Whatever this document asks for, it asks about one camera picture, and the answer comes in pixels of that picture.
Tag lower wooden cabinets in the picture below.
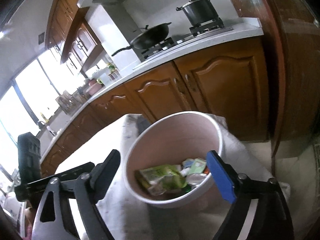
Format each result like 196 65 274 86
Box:
41 37 268 177

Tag condiment bottles set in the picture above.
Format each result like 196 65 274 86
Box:
107 63 121 80

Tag black wok with lid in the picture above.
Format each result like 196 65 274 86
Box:
112 22 171 56

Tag black stock pot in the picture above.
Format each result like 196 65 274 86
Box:
176 0 219 27

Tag floral white tablecloth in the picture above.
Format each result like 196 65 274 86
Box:
57 114 153 239

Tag gas stove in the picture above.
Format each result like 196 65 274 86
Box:
141 18 233 62

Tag wooden cabinets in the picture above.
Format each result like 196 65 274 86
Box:
41 37 268 177
45 0 104 74

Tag upper wooden cabinets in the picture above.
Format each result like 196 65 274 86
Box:
45 0 104 74

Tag green drink carton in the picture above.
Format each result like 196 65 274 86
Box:
135 164 187 196

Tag orange snack wrapper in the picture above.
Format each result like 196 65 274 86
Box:
204 167 210 174

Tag kitchen faucet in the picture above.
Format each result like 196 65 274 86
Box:
37 120 57 137

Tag yellow dish soap bottle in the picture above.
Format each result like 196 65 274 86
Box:
41 113 49 123

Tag green snack wrapper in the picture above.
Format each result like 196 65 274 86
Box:
180 158 207 177

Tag dish rack with utensils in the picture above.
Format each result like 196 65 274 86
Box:
55 88 91 116

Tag pink basin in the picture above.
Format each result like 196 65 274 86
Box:
86 79 103 96

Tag person's left hand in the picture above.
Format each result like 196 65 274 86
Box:
22 207 36 240

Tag pink white trash bin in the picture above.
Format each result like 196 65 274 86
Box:
123 111 227 209

